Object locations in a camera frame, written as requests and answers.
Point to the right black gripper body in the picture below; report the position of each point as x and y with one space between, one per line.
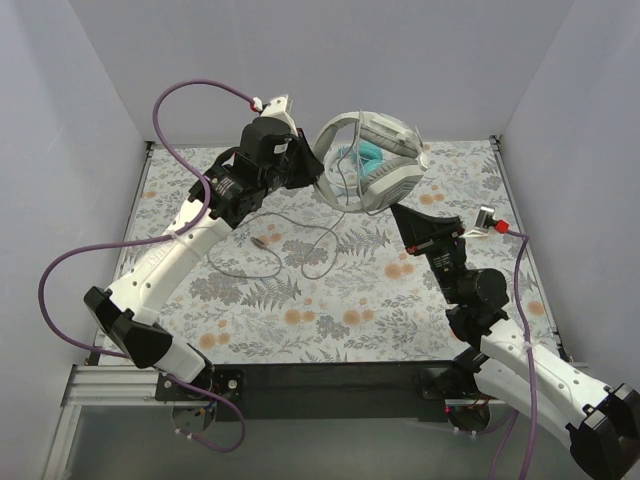
435 240

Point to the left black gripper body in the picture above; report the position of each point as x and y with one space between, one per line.
295 163

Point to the teal white headphones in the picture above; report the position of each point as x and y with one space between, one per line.
367 157

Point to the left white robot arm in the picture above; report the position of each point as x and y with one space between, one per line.
272 154

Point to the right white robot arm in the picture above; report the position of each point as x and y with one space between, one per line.
598 423

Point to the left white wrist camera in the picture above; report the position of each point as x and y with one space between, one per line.
278 108

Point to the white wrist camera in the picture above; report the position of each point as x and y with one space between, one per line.
485 222
278 108

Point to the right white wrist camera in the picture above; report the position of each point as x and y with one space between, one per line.
485 222

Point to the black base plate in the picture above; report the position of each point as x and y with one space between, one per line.
428 391

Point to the aluminium frame rail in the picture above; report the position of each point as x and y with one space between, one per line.
110 425

